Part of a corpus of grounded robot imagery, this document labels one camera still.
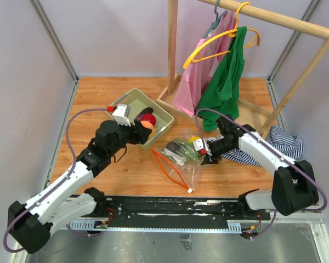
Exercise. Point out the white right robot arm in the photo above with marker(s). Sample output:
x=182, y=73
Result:
x=293, y=181

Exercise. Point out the fake dark purple plum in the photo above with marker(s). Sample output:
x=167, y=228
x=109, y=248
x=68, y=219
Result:
x=173, y=149

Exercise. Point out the fake peach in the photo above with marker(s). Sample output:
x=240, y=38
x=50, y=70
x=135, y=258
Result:
x=147, y=124

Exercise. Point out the fake green leafy vegetable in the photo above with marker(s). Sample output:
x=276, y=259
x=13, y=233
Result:
x=190, y=154

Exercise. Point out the wooden clothes rack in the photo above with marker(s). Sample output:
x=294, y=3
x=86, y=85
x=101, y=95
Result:
x=261, y=118

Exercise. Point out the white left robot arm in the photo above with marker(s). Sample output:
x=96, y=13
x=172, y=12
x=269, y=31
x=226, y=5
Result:
x=32, y=223

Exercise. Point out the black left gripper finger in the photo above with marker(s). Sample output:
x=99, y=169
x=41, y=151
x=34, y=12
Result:
x=144, y=134
x=138, y=124

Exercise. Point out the green tank top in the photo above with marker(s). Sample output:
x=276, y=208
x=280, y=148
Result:
x=223, y=91

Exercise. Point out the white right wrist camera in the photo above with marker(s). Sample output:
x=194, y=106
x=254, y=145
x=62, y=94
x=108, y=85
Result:
x=200, y=146

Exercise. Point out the fake yellow banana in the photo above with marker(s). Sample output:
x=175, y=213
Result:
x=192, y=139

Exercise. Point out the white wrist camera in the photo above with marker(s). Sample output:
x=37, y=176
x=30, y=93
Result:
x=200, y=146
x=121, y=115

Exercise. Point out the light green plastic basket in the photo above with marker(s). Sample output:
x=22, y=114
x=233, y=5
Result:
x=138, y=102

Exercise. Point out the blue striped cloth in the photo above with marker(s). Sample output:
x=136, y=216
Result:
x=290, y=145

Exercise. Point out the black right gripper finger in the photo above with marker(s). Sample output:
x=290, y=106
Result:
x=204, y=155
x=207, y=161

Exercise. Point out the grey-blue clothes hanger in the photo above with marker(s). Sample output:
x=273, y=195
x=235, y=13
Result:
x=217, y=20

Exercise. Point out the clear zip top bag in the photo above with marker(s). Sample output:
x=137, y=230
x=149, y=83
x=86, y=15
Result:
x=186, y=175

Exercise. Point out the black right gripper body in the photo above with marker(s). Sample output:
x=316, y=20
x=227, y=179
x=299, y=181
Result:
x=219, y=148

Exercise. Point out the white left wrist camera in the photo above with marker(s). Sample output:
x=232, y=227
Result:
x=121, y=115

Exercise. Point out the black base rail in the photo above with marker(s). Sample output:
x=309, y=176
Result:
x=96, y=212

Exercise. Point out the fake purple eggplant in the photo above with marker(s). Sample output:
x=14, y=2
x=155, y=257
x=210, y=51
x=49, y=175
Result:
x=147, y=110

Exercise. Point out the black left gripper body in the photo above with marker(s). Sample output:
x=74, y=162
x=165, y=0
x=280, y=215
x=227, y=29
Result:
x=126, y=135

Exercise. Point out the pink shirt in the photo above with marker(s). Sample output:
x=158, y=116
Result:
x=197, y=75

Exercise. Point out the fake red apple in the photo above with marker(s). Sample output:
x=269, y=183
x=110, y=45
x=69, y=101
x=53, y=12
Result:
x=149, y=118

